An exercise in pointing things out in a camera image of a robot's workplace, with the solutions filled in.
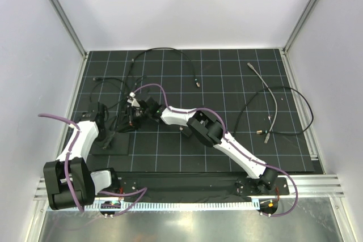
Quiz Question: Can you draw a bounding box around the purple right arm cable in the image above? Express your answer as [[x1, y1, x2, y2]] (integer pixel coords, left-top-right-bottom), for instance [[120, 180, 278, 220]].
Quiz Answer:
[[132, 83, 299, 218]]

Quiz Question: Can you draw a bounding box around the aluminium frame rail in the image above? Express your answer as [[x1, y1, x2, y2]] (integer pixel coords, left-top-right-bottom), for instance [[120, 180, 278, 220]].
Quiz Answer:
[[33, 173, 345, 202]]

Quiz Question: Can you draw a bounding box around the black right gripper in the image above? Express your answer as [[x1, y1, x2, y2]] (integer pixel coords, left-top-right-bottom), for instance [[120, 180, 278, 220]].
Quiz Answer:
[[117, 107, 151, 135]]

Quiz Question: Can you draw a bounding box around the grey ethernet cable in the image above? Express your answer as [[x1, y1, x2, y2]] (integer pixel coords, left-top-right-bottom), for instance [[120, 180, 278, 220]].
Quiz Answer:
[[247, 62, 278, 143]]

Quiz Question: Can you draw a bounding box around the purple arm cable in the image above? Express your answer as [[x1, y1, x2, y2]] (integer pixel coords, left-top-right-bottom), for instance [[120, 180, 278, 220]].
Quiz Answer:
[[38, 113, 148, 213], [132, 83, 299, 218]]

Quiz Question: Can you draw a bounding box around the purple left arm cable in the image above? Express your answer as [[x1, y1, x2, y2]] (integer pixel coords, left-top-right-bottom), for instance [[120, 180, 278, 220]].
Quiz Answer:
[[38, 113, 148, 213]]

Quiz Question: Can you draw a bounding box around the white slotted cable duct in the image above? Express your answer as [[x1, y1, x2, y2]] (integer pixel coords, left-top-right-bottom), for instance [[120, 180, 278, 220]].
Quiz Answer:
[[47, 201, 260, 212]]

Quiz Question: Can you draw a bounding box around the black network switch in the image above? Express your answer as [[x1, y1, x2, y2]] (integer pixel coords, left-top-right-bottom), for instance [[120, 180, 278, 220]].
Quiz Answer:
[[90, 133, 130, 156]]

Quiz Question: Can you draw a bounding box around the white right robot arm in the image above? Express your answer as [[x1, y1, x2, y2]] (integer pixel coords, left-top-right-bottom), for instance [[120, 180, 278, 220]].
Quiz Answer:
[[126, 92, 278, 195]]

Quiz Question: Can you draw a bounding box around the black grid mat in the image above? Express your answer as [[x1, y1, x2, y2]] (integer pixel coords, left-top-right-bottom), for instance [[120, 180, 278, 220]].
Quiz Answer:
[[52, 49, 324, 175]]

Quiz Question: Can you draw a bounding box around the black power adapter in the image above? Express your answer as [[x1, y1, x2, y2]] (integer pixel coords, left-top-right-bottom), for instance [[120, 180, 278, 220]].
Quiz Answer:
[[179, 126, 192, 138]]

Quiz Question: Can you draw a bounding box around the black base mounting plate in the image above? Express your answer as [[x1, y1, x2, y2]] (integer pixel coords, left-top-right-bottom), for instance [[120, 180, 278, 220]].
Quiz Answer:
[[113, 171, 290, 197]]

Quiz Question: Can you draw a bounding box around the black cable green plug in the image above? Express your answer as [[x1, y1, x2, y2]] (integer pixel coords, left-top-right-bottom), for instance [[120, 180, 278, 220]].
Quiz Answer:
[[234, 86, 315, 138], [123, 47, 200, 111]]

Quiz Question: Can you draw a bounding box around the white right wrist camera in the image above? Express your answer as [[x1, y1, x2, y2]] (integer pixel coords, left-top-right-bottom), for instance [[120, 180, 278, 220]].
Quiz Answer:
[[127, 92, 140, 107]]

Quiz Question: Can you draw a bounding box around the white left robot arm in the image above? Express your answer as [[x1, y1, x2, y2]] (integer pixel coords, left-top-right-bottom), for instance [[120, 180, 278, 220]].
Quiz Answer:
[[38, 102, 120, 212]]

